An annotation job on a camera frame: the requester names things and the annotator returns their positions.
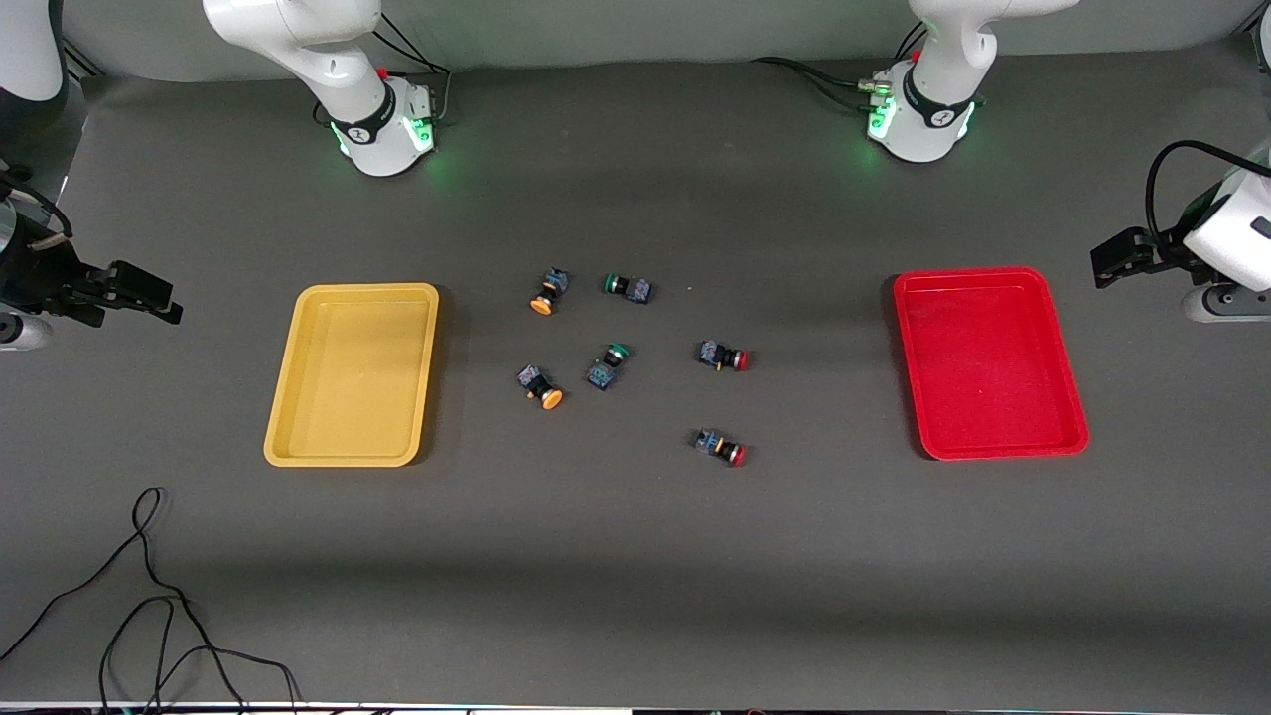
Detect yellow plastic tray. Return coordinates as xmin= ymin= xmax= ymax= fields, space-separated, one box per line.
xmin=262 ymin=282 xmax=441 ymax=469

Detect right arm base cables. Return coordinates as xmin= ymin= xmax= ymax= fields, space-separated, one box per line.
xmin=316 ymin=8 xmax=454 ymax=128

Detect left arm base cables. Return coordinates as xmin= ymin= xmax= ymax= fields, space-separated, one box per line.
xmin=750 ymin=20 xmax=929 ymax=112

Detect yellow push button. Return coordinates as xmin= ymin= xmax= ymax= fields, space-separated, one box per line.
xmin=516 ymin=363 xmax=565 ymax=411
xmin=529 ymin=266 xmax=572 ymax=317

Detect red plastic tray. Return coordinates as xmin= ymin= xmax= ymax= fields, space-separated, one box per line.
xmin=892 ymin=265 xmax=1091 ymax=462

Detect thin black loose cable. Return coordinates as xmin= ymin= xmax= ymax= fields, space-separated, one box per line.
xmin=0 ymin=486 xmax=301 ymax=712

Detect red push button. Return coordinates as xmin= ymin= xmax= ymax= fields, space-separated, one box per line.
xmin=696 ymin=339 xmax=753 ymax=374
xmin=692 ymin=428 xmax=748 ymax=468

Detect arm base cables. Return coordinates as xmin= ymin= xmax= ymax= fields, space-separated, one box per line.
xmin=316 ymin=8 xmax=454 ymax=128
xmin=750 ymin=20 xmax=929 ymax=112

